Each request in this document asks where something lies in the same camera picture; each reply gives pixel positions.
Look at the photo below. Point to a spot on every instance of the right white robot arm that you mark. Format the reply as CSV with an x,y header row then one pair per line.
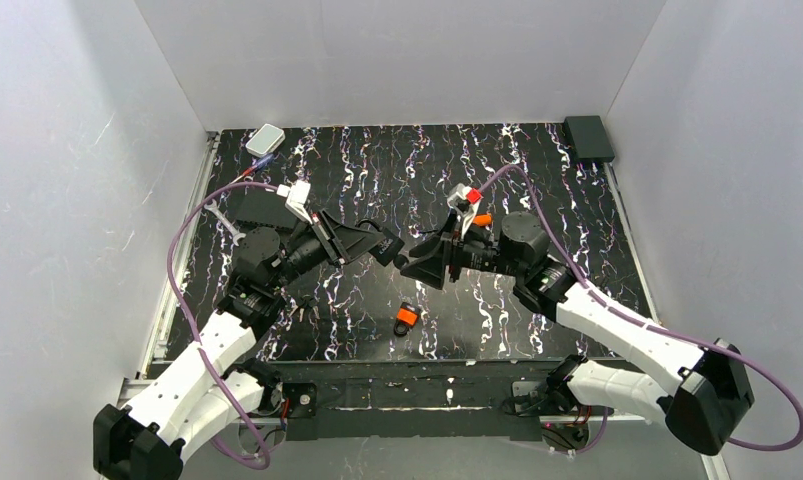
x,y
698,394

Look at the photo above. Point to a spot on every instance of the silver open-end wrench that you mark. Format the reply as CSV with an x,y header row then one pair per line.
x,y
236,235

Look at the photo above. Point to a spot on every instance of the bunch of black keys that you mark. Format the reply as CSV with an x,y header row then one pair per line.
x,y
306,307

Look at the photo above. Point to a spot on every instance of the white rectangular box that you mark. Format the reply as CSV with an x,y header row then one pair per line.
x,y
265,140

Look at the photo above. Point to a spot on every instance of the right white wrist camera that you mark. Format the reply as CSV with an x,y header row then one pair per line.
x,y
463,202

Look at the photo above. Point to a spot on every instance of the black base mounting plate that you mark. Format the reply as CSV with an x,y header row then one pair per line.
x,y
428,399

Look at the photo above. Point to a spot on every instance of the black box in corner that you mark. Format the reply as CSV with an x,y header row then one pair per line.
x,y
588,139

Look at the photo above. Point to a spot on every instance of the orange handle screwdriver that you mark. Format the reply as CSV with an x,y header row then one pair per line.
x,y
480,220

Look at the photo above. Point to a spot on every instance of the orange padlock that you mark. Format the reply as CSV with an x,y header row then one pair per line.
x,y
406,318

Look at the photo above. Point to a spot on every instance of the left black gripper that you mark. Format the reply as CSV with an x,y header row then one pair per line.
x,y
332,238

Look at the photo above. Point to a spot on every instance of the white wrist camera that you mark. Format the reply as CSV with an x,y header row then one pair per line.
x,y
295,200
463,202

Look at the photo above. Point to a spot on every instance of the black padlock with keys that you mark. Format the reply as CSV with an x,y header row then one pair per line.
x,y
389,250

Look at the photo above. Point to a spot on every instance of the blue red small screwdriver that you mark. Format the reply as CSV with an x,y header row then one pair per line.
x,y
257,166

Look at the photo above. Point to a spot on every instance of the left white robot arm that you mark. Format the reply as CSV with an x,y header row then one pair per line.
x,y
251,304

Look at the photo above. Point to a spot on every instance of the black flat box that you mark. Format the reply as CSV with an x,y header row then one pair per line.
x,y
264,209

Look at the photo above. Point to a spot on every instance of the aluminium frame rail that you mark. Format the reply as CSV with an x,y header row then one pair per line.
x,y
176,265

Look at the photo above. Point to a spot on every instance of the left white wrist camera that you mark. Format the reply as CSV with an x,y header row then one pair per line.
x,y
295,200

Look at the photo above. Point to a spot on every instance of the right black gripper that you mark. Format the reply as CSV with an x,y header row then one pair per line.
x,y
449,259

